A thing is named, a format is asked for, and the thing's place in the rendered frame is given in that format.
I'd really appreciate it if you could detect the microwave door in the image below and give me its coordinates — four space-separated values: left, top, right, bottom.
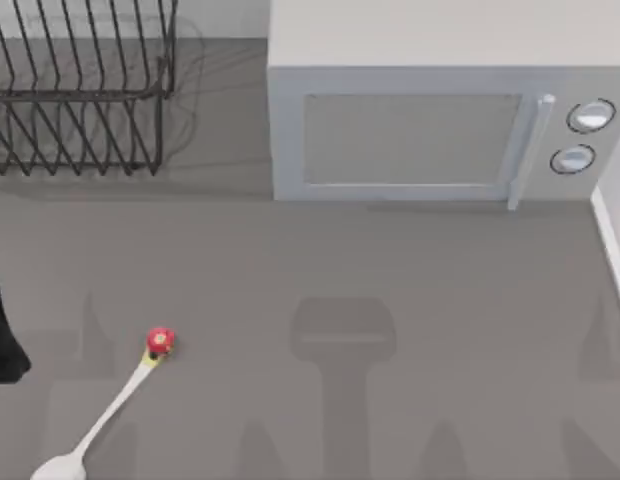
267 66 541 202

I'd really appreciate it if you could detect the pale microwave oven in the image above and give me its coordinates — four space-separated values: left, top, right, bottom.
266 0 620 212

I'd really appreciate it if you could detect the white spoon with red figure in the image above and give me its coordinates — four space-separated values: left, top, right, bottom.
29 327 178 480

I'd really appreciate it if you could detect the microwave knob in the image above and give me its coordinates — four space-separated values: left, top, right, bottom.
566 97 617 135
549 143 597 176

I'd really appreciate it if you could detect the black wire dish rack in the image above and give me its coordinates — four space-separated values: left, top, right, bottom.
0 0 180 177

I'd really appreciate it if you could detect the microwave door handle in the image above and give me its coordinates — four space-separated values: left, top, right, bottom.
507 93 557 212

